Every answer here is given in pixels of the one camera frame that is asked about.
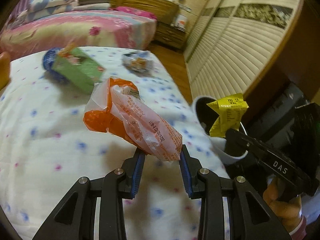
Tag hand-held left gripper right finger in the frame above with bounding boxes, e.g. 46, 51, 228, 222
179, 144, 293, 240

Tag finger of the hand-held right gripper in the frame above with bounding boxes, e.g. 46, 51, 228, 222
225, 127, 273, 165

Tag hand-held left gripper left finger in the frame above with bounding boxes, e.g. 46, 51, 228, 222
32, 147, 145, 240

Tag white trash bin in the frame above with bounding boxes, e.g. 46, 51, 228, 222
191, 95, 249, 165

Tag yellow wrapper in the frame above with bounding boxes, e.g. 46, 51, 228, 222
206, 93, 249, 138

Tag orange snack bag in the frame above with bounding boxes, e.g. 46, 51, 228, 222
83, 76, 183, 162

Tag green box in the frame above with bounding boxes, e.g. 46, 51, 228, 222
51, 47, 105, 95

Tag person's right hand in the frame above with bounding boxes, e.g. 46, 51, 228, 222
262, 177, 304, 233

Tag cream sliding wardrobe doors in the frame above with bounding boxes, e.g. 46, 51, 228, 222
184, 0, 304, 105

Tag white floral blanket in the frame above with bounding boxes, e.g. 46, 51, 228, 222
0, 45, 230, 240

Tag clear wrapped snack pack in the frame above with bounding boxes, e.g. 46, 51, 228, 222
122, 50, 154, 77

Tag wooden nightstand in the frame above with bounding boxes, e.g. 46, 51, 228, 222
152, 21, 190, 50

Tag white orange box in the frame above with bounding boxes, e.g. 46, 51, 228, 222
175, 14, 188, 28

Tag blue round container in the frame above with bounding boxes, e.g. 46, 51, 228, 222
42, 48, 69, 80

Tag bed with pink floral sheet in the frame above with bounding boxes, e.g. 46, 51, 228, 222
0, 9, 158, 60

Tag pink pillow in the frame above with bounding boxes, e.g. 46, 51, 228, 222
110, 6, 157, 20

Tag wooden headboard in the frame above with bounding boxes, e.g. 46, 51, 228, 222
79, 0, 179, 27

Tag yellow red apple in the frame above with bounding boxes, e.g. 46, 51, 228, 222
0, 51, 11, 90

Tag white pillow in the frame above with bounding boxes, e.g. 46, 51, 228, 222
72, 2, 110, 11

